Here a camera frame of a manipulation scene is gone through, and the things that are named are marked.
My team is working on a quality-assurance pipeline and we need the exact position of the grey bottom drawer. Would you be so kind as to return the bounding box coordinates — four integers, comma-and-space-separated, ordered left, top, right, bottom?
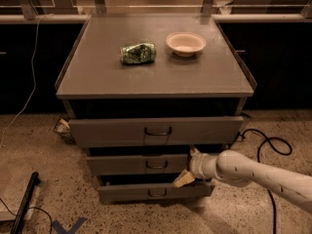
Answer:
97, 181, 215, 203

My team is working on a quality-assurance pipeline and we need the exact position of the grey drawer cabinet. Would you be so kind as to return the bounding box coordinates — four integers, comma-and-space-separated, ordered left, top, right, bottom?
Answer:
54, 14, 257, 205

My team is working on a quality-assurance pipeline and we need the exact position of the grey top drawer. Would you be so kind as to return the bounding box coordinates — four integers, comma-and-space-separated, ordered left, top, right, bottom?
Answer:
69, 116, 243, 147

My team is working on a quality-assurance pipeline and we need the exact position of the grey drawer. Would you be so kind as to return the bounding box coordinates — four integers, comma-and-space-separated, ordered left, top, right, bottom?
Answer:
87, 154, 191, 176
97, 181, 215, 203
69, 116, 243, 147

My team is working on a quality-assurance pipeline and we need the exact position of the black wire basket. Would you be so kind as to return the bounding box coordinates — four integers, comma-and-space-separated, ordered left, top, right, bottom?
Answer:
53, 114, 75, 144

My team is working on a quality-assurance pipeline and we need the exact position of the thin black cable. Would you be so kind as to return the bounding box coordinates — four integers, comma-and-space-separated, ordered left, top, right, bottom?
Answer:
0, 197, 54, 234

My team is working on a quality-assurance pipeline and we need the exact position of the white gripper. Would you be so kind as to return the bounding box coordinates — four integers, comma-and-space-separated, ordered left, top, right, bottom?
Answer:
173, 145, 217, 188

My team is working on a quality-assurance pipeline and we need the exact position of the white paper bowl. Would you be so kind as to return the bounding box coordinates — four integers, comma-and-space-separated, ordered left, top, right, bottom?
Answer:
166, 32, 206, 58

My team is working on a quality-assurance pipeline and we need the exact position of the crushed green soda can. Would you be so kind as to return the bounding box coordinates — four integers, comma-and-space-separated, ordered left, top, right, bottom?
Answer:
120, 42, 156, 64

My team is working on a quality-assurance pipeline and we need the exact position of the black bar on floor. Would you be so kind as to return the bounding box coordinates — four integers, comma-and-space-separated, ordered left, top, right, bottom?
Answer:
10, 172, 40, 234

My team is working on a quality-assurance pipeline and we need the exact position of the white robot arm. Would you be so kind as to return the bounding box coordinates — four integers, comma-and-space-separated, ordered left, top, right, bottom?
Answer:
173, 146, 312, 214

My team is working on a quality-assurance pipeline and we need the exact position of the white hanging cable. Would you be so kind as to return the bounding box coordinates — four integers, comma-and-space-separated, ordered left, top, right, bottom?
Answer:
0, 14, 53, 147

